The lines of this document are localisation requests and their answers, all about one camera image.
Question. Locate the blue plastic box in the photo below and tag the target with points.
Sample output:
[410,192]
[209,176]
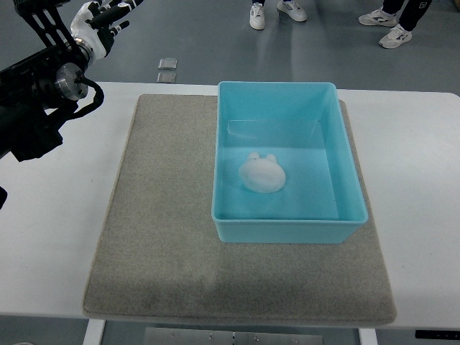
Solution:
[302,124]

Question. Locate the upper floor socket plate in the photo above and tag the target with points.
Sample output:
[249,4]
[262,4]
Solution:
[168,64]

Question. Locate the left white table leg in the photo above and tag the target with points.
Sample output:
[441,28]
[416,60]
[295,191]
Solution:
[94,332]

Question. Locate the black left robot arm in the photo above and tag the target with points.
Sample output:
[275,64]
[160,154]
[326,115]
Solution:
[43,91]

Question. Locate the grey felt mat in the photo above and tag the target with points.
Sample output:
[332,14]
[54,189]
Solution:
[159,256]

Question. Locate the black label under table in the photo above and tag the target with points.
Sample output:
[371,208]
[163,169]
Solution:
[438,334]

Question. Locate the floor socket plate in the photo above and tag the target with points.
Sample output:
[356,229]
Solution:
[168,64]
[166,77]

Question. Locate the white sneaker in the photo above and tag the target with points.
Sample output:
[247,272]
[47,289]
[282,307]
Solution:
[378,18]
[293,10]
[257,16]
[396,36]

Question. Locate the metal plate under table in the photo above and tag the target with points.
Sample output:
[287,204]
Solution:
[154,335]

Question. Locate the white bunny toy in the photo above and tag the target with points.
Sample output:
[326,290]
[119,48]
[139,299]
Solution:
[262,174]

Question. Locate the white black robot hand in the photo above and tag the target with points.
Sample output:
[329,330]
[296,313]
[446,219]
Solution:
[97,23]

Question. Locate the right white table leg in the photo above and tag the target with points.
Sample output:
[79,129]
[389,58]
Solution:
[368,336]

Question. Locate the lower floor socket plate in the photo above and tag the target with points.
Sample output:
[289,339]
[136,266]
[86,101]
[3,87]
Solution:
[166,77]

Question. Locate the white table leg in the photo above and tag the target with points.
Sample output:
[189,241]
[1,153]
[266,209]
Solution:
[94,332]
[368,336]

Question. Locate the white sneaker far left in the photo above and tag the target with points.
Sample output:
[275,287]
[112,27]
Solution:
[257,16]

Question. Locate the white sneaker far right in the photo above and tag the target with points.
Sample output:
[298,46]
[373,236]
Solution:
[396,36]

